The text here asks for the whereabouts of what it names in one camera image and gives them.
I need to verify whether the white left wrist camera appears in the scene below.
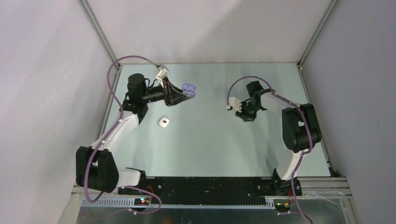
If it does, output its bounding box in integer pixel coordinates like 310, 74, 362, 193
156, 64, 169, 88

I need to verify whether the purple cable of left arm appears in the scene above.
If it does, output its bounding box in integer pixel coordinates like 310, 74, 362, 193
84, 56, 162, 215

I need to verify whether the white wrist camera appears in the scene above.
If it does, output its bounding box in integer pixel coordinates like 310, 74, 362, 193
226, 97, 242, 112
156, 64, 169, 88

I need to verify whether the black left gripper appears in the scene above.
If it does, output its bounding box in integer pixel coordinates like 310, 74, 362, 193
141, 76, 189, 107

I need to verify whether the aluminium frame corner post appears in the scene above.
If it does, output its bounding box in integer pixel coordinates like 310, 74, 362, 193
77, 0, 121, 69

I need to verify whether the right rear frame post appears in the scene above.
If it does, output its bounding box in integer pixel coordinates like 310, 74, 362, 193
297, 0, 339, 70

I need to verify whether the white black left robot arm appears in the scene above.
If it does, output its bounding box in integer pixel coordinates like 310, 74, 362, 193
76, 73, 197, 194

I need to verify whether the white earbud charging case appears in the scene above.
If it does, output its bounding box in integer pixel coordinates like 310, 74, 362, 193
159, 117, 170, 128

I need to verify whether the purple oval charging case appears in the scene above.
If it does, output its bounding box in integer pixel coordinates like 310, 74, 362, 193
182, 83, 197, 98

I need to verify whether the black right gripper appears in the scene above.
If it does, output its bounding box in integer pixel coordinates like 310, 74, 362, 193
236, 100, 262, 122

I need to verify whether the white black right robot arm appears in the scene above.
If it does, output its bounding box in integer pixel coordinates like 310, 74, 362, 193
227, 81, 322, 195

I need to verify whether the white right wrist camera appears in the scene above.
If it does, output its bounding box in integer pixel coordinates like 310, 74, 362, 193
226, 97, 242, 112

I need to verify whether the aluminium front frame rail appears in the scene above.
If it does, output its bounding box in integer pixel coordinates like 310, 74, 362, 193
71, 176, 354, 211

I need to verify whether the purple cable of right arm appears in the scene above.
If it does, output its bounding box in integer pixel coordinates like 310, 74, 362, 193
226, 76, 314, 223

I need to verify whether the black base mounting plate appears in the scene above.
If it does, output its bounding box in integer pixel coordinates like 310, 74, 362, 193
118, 177, 302, 206

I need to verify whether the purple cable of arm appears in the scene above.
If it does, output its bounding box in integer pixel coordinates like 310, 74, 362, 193
84, 56, 162, 215
226, 76, 314, 223

